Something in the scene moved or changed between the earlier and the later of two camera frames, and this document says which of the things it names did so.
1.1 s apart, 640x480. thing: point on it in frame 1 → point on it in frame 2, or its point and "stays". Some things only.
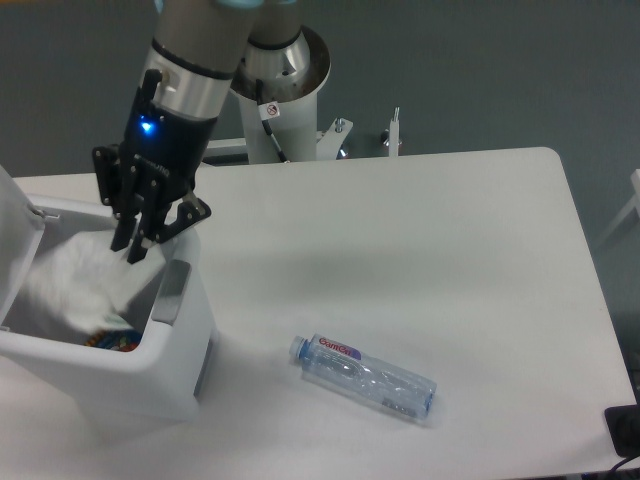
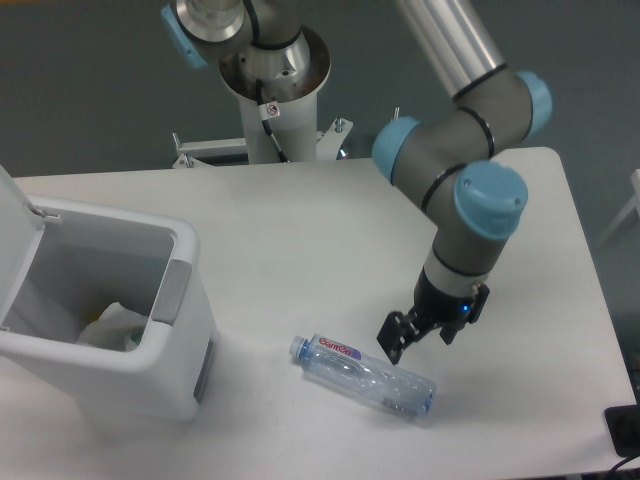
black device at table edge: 623,423 stays
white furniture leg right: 635,178 stays
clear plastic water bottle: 345,364 stays
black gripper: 176,142 → 434,305
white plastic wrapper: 81,274 → 113,328
